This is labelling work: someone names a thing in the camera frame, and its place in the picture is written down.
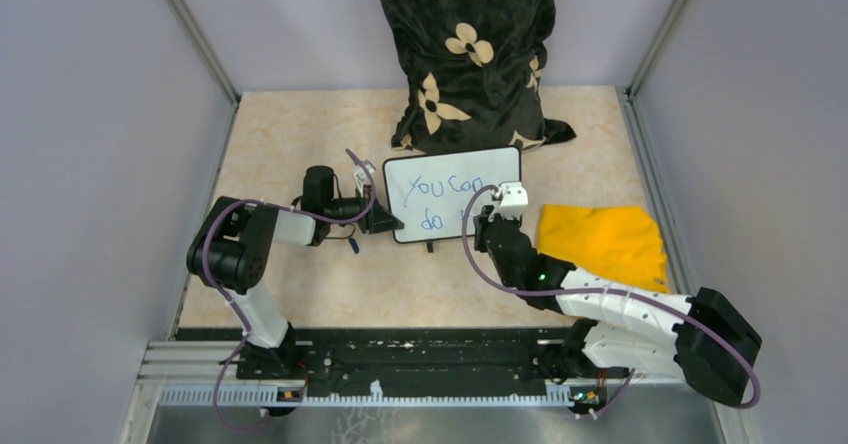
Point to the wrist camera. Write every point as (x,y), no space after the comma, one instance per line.
(363,178)
(509,200)

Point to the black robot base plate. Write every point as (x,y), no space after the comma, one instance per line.
(462,363)

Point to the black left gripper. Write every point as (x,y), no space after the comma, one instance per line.
(379,220)

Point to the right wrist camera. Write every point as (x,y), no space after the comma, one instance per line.
(509,200)

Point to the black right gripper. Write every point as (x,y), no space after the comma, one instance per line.
(482,221)

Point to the aluminium frame post left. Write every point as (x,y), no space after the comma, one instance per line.
(203,48)

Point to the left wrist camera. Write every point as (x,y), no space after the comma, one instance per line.
(363,178)

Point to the white whiteboard black frame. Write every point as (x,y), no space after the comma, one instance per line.
(429,193)

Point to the white toothed cable rail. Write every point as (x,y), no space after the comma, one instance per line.
(277,396)

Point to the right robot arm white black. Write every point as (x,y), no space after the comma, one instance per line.
(702,338)

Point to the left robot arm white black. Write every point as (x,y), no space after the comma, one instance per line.
(231,251)

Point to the yellow cloth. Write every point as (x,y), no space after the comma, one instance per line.
(622,244)

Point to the black floral pillow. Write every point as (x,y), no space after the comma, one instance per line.
(473,70)

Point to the blue marker cap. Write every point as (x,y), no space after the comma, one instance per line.
(354,245)

